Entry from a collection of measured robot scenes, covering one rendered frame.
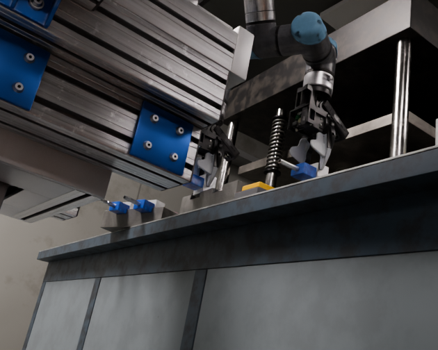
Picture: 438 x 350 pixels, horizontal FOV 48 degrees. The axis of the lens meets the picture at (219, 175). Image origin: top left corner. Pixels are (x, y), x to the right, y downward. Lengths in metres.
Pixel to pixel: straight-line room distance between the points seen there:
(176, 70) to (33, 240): 3.23
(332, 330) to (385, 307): 0.10
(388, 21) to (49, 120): 1.75
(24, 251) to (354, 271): 3.24
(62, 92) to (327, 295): 0.50
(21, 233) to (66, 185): 3.11
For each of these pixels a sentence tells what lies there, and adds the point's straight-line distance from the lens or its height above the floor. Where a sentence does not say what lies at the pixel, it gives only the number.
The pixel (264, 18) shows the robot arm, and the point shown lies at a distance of 1.26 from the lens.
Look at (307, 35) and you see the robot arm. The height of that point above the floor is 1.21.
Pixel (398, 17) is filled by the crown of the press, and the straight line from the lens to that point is 2.19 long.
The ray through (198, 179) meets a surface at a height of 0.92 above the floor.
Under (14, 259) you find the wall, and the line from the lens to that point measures 3.83.
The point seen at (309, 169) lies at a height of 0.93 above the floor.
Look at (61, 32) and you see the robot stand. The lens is 0.66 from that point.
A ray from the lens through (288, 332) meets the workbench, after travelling 0.88.
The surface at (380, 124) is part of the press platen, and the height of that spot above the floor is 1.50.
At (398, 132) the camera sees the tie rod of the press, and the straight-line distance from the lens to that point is 1.93.
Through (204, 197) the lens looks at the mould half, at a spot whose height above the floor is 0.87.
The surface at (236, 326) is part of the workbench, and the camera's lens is 1.00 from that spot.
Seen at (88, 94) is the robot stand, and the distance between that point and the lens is 0.69.
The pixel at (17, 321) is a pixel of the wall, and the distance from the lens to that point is 3.85.
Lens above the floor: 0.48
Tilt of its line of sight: 21 degrees up
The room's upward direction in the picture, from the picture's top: 11 degrees clockwise
